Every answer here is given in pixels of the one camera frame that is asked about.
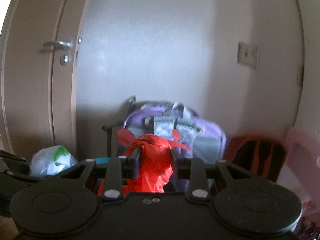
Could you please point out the white green plastic bag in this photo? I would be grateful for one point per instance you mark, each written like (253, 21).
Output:
(51, 161)

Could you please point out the beige wooden door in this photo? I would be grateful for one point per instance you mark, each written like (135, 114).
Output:
(38, 85)

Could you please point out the red black backpack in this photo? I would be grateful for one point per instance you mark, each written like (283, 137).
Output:
(260, 155)

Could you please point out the silver door handle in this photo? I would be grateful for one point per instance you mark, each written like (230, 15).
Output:
(64, 45)

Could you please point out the purple grey backpack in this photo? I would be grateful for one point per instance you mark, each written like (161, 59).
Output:
(176, 121)

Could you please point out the red plastic bag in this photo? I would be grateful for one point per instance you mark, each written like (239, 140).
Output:
(155, 167)

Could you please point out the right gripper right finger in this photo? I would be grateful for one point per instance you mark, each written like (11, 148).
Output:
(194, 170)

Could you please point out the beige wall socket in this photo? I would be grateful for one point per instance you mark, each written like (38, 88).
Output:
(248, 55)

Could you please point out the black trolley handle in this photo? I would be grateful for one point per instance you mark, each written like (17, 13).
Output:
(109, 127)

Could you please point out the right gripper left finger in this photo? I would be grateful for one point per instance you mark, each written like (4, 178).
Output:
(118, 169)

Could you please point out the teal plastic trash bin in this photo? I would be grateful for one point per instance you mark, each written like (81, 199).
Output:
(102, 160)

